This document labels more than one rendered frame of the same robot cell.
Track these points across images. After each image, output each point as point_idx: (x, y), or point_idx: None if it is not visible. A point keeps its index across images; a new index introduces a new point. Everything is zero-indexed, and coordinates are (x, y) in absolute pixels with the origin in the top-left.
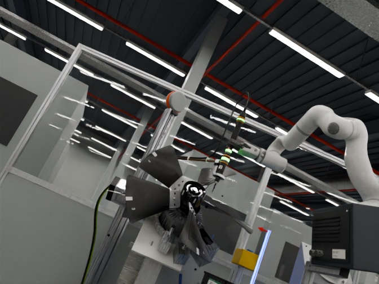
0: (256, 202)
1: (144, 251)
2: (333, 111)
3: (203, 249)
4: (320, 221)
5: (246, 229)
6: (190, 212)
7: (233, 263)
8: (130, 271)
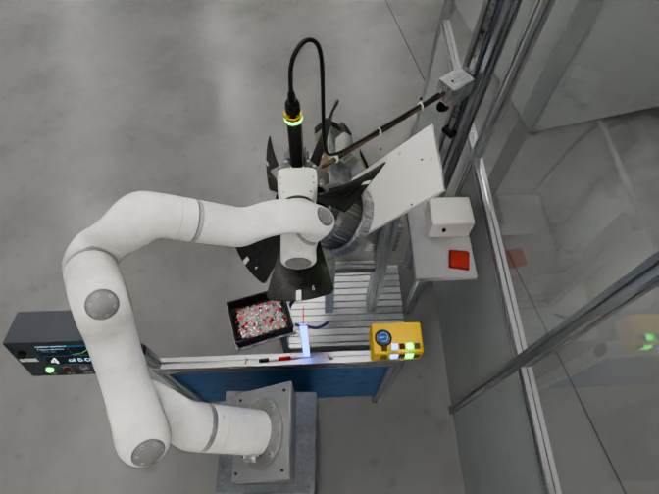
0: (586, 308)
1: None
2: (87, 229)
3: (262, 265)
4: None
5: (269, 289)
6: None
7: (517, 354)
8: None
